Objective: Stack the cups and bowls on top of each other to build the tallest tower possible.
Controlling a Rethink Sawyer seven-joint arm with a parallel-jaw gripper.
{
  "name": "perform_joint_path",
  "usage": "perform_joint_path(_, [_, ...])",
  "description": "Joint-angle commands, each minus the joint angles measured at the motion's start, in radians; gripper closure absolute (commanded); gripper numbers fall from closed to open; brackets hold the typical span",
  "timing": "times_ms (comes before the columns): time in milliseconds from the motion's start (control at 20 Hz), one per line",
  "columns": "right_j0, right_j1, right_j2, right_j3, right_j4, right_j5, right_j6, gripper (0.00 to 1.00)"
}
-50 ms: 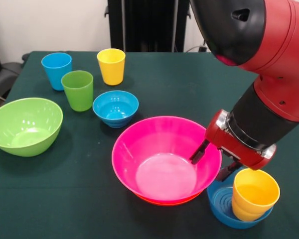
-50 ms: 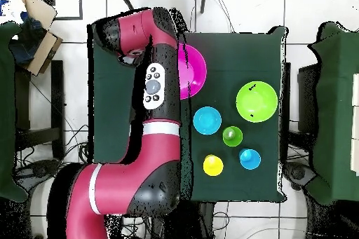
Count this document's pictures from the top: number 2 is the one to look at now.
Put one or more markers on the large pink bowl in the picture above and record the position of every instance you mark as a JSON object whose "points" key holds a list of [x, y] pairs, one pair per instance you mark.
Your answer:
{"points": [[197, 70]]}

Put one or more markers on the large green bowl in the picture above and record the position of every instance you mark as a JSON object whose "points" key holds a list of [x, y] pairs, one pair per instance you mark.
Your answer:
{"points": [[256, 101]]}

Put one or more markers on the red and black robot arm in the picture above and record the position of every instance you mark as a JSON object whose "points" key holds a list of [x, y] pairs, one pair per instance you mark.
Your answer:
{"points": [[126, 183]]}

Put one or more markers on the stack of white boxes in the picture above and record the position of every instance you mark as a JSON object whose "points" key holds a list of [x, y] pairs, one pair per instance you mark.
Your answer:
{"points": [[356, 124]]}

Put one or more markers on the small light blue bowl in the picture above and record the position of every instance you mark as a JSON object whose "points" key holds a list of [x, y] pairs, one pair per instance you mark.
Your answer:
{"points": [[207, 120]]}

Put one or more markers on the tall yellow cup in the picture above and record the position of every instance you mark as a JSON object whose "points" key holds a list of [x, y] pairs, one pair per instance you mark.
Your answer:
{"points": [[213, 165]]}

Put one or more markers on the green cup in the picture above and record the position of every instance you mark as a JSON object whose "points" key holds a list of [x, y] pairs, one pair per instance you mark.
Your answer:
{"points": [[237, 138]]}

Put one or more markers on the blue cup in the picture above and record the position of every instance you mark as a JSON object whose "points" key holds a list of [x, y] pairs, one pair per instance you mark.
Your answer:
{"points": [[252, 162]]}

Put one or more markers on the dark green table cloth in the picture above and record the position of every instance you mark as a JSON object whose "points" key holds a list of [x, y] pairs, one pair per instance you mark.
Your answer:
{"points": [[238, 54]]}

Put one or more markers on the black chair base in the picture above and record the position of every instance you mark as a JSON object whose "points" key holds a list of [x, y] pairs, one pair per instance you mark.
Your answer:
{"points": [[298, 173], [36, 170]]}

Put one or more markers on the cardboard box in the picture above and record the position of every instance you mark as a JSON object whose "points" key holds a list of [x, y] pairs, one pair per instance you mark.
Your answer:
{"points": [[42, 51]]}

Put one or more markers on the green cloth side table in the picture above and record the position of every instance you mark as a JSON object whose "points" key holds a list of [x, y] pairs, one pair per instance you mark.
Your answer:
{"points": [[336, 110], [5, 110]]}

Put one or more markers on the dark blue cloth bag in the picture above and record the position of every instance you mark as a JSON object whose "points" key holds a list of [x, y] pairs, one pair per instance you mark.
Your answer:
{"points": [[28, 42]]}

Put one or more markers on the black bench frame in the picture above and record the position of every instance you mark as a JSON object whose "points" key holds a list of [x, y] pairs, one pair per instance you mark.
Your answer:
{"points": [[57, 96]]}

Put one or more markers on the black square frame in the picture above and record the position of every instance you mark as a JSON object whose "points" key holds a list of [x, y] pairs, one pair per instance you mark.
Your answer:
{"points": [[70, 18]]}

